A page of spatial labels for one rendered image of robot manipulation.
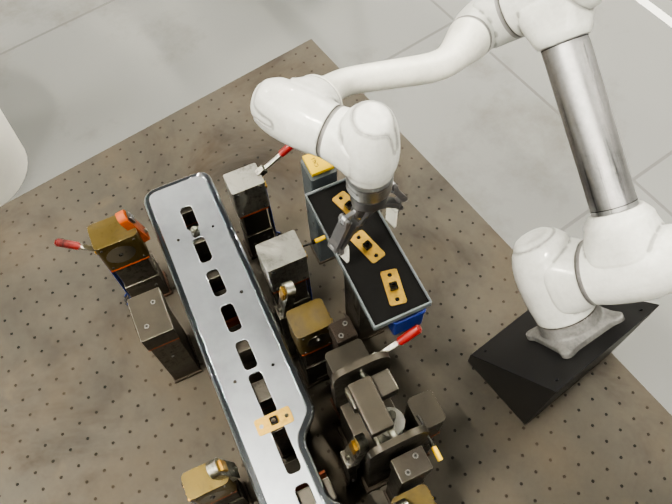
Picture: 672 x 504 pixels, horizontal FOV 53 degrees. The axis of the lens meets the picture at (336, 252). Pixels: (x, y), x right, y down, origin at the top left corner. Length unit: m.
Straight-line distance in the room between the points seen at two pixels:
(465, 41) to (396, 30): 2.10
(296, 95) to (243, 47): 2.35
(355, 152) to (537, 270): 0.64
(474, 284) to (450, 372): 0.28
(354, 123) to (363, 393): 0.54
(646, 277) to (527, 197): 1.55
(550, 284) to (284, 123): 0.75
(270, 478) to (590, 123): 1.01
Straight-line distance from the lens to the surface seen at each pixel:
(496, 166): 3.08
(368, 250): 1.49
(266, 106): 1.21
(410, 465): 1.38
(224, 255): 1.70
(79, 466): 1.94
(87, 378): 2.00
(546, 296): 1.63
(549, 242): 1.60
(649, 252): 1.52
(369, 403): 1.33
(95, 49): 3.73
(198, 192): 1.81
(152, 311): 1.64
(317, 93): 1.21
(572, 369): 1.63
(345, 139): 1.12
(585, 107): 1.51
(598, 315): 1.71
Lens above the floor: 2.48
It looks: 62 degrees down
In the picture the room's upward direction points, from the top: 3 degrees counter-clockwise
